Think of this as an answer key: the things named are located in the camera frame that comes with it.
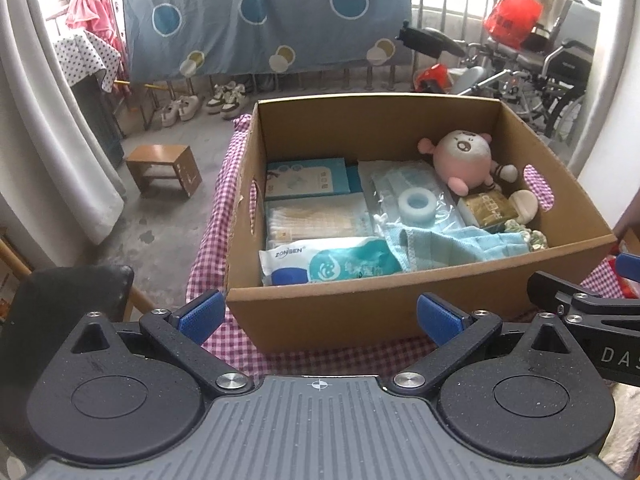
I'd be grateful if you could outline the green floral scrunchie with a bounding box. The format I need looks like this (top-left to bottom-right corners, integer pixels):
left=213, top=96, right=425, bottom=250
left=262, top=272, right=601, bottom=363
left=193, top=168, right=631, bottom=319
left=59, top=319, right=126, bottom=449
left=504, top=219, right=549, bottom=252

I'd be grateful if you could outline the gold tissue pack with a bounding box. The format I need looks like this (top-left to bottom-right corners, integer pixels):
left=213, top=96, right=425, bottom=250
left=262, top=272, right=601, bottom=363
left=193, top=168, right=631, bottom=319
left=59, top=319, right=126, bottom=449
left=457, top=191, right=518, bottom=233

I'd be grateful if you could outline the blue face mask pack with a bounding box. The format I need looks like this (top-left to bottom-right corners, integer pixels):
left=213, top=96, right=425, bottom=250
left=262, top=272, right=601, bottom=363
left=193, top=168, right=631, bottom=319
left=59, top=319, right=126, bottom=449
left=357, top=160, right=465, bottom=236

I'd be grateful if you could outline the blue wet wipes pack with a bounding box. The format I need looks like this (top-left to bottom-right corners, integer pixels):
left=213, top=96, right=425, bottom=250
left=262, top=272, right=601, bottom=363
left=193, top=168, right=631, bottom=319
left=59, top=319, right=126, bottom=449
left=258, top=236, right=402, bottom=286

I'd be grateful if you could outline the pink white plush toy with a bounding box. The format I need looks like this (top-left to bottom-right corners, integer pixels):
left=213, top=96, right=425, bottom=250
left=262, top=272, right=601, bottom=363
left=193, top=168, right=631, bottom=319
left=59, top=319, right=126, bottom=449
left=418, top=130, right=518, bottom=197

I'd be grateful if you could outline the cotton swab plastic pack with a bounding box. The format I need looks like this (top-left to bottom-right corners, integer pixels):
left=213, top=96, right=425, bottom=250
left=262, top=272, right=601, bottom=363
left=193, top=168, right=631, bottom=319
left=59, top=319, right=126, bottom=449
left=266, top=193, right=373, bottom=249

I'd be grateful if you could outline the blue rectangular carton box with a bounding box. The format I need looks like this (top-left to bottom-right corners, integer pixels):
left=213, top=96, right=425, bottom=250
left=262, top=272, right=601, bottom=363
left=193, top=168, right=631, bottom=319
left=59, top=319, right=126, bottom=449
left=265, top=157, right=355, bottom=200

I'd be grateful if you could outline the teal towel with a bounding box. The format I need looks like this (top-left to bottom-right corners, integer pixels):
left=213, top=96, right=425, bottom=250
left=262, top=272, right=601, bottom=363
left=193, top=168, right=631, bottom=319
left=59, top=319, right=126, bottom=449
left=384, top=226, right=530, bottom=272

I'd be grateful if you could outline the purple checkered tablecloth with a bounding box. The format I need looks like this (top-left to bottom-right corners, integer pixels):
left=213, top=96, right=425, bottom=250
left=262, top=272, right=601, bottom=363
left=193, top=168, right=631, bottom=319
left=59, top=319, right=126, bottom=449
left=186, top=94, right=615, bottom=377

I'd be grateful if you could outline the brown cardboard box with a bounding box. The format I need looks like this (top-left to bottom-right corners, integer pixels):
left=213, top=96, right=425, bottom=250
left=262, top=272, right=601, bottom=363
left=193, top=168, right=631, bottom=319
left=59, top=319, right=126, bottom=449
left=224, top=93, right=615, bottom=353

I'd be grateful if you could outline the white fluffy sleeve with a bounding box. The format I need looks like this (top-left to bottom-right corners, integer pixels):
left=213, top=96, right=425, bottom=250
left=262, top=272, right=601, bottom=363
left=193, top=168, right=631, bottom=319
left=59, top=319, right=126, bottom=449
left=599, top=382, right=640, bottom=479

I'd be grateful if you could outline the black seat wooden chair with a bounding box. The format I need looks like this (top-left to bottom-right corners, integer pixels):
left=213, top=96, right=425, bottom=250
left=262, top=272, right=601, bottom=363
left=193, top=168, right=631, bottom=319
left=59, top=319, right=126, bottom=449
left=0, top=238, right=156, bottom=411

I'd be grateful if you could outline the small brown wooden stool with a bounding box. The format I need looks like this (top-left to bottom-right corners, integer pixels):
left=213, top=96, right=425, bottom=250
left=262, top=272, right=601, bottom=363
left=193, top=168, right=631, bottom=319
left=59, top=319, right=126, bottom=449
left=125, top=144, right=202, bottom=197

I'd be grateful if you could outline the white curtain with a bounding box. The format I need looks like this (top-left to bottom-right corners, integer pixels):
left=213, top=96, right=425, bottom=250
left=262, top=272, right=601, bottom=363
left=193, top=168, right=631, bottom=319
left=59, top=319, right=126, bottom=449
left=1, top=0, right=126, bottom=245

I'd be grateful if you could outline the wheelchair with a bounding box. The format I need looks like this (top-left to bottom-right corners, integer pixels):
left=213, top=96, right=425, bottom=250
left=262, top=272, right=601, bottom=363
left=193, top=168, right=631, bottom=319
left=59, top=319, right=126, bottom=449
left=397, top=0, right=600, bottom=145

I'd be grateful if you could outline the white shoe pair left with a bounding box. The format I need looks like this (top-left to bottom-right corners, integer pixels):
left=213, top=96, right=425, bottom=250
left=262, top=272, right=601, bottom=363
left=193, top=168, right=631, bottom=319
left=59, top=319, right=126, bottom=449
left=160, top=96, right=201, bottom=128

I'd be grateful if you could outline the white brown sneaker pair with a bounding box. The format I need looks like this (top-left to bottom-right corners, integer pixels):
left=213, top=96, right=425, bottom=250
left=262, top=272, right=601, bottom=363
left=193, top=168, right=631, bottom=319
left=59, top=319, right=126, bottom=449
left=205, top=81, right=247, bottom=120

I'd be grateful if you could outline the red bag on floor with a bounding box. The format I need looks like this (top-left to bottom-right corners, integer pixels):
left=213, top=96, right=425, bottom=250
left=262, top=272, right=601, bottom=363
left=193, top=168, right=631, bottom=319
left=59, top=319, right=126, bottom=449
left=413, top=63, right=452, bottom=93

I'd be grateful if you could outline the red plastic bag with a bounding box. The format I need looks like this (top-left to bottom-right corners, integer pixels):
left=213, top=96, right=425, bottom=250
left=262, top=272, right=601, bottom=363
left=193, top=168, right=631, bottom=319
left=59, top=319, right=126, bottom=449
left=483, top=0, right=544, bottom=49

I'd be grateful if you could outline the polka dot cloth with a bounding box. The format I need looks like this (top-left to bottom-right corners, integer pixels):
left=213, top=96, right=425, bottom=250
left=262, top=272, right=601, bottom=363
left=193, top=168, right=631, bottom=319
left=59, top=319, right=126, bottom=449
left=53, top=29, right=122, bottom=93

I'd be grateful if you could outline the blue patterned hanging blanket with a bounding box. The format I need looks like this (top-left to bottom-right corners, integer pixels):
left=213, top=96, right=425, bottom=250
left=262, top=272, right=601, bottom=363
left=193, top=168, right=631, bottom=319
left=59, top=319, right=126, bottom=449
left=124, top=0, right=411, bottom=82

